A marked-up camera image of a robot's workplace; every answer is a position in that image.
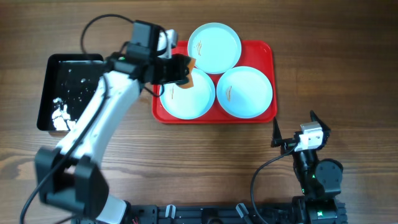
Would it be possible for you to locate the light blue plate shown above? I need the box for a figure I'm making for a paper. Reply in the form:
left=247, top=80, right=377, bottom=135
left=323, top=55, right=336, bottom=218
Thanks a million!
left=216, top=66, right=273, bottom=119
left=160, top=68, right=216, bottom=119
left=187, top=22, right=242, bottom=74

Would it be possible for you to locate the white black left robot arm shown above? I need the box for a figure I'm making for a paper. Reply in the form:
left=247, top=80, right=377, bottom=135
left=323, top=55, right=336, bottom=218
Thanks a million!
left=32, top=21, right=195, bottom=223

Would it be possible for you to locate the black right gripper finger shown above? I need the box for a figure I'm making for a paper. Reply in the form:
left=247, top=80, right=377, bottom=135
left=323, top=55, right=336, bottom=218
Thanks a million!
left=271, top=118, right=283, bottom=147
left=310, top=110, right=325, bottom=128

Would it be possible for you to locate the green and orange sponge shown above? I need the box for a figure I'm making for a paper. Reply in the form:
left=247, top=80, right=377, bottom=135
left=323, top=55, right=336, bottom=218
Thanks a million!
left=176, top=58, right=195, bottom=89

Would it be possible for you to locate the black water tray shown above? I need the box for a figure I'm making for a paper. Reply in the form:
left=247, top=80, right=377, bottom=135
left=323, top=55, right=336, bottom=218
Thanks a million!
left=37, top=54, right=103, bottom=131

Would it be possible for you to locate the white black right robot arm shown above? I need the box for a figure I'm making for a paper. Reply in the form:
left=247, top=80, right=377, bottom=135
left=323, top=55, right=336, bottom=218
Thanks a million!
left=271, top=111, right=348, bottom=224

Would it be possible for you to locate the light blue plate back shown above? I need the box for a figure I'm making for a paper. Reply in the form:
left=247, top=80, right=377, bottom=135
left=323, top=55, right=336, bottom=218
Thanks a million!
left=187, top=22, right=242, bottom=74

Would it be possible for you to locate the red serving tray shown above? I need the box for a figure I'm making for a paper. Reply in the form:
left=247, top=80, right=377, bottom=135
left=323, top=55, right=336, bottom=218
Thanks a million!
left=152, top=40, right=277, bottom=124

